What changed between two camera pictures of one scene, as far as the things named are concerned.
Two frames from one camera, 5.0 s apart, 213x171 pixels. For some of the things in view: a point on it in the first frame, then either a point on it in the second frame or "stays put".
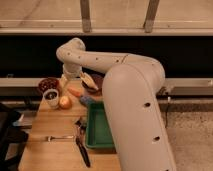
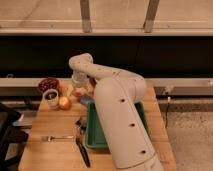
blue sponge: [87, 99] stays put
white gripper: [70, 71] to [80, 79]
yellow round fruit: [65, 103] stays put
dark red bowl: [48, 83] stays put
